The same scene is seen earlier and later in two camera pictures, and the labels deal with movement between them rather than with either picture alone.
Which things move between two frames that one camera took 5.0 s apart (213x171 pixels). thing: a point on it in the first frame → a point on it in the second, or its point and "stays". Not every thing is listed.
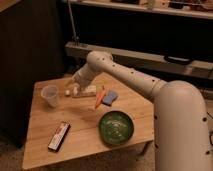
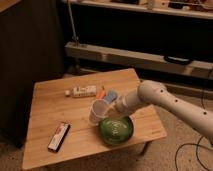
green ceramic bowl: x=116 y=128 stays
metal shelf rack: x=163 y=38 stays
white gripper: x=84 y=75 → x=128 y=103
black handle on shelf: x=178 y=60 stays
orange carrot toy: x=101 y=97 stays
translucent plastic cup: x=50 y=94 → x=99 y=110
